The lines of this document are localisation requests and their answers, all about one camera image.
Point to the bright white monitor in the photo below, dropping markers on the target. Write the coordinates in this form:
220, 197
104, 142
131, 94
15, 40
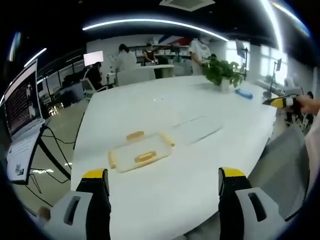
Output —
93, 58

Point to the green potted plant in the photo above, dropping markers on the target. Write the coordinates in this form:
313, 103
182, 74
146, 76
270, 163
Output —
221, 71

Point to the person's left hand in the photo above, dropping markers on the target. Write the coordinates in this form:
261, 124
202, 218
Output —
44, 213

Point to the blue cloth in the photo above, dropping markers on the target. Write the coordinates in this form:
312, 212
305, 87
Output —
243, 93

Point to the clear lid with beige clips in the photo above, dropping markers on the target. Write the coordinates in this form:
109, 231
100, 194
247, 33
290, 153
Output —
141, 153

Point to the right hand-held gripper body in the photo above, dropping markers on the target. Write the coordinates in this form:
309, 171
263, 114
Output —
293, 103

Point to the open silver laptop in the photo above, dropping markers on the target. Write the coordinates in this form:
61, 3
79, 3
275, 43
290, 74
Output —
21, 120

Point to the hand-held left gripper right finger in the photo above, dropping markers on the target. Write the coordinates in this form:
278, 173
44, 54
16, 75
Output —
240, 200

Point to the white mesh office chair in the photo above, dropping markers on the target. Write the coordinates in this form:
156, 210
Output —
91, 87

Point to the ceiling air vent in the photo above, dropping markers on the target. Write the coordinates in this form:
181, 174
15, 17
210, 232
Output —
187, 4

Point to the ceiling light strip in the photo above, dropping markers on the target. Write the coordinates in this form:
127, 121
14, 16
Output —
155, 24

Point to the person's right hand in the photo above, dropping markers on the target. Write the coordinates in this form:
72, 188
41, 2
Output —
310, 105

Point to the white counter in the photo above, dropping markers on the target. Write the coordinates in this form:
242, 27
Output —
145, 73

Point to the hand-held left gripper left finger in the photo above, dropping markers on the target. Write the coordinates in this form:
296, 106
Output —
82, 200

